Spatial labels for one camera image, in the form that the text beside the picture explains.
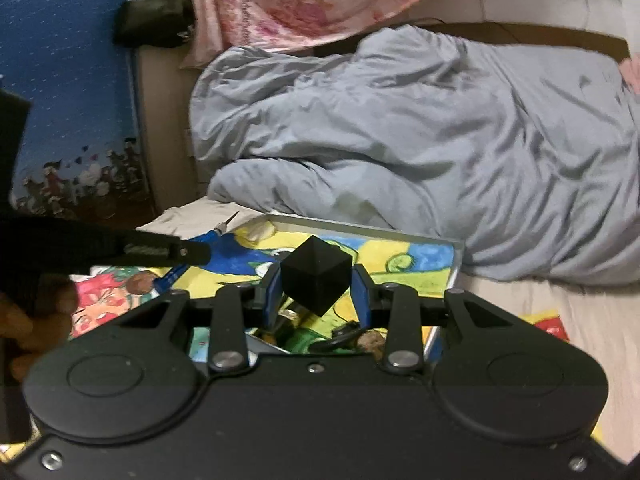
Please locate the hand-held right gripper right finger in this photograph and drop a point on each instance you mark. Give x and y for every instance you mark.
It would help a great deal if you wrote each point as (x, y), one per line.
(361, 295)

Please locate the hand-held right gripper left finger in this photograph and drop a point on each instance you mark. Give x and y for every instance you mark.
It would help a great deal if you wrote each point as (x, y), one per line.
(270, 295)

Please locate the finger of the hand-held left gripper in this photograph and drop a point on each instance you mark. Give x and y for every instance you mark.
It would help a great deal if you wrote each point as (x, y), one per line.
(100, 247)

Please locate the black lipstick gold band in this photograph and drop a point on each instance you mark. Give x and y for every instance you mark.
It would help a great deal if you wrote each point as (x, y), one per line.
(292, 316)

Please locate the black cube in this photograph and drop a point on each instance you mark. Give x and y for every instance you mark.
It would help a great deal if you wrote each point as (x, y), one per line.
(315, 275)

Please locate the brown walnut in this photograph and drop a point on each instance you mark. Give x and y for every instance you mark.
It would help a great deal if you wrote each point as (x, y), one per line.
(371, 344)

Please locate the silver metal tray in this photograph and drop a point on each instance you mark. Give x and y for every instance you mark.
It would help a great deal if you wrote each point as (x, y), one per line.
(454, 270)

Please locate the person's left hand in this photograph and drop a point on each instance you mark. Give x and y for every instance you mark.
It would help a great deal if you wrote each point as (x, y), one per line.
(35, 330)

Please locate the blue printed curtain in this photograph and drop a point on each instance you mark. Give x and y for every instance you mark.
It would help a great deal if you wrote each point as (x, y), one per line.
(65, 70)

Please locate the grey duvet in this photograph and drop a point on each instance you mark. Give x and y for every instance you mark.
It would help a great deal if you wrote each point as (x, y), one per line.
(425, 150)

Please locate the black hanging bag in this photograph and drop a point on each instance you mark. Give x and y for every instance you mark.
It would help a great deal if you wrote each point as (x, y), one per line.
(150, 15)

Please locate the beige bed sheet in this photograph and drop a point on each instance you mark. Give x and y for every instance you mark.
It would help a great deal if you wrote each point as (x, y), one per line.
(575, 310)

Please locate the pink floral cloth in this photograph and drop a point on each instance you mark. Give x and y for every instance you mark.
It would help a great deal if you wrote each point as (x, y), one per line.
(300, 5)

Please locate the brown wooden headboard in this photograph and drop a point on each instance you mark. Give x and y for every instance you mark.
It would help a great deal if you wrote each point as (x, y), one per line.
(550, 35)

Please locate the plain pink cloth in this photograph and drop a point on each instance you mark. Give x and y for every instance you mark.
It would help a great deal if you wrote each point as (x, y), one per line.
(631, 72)

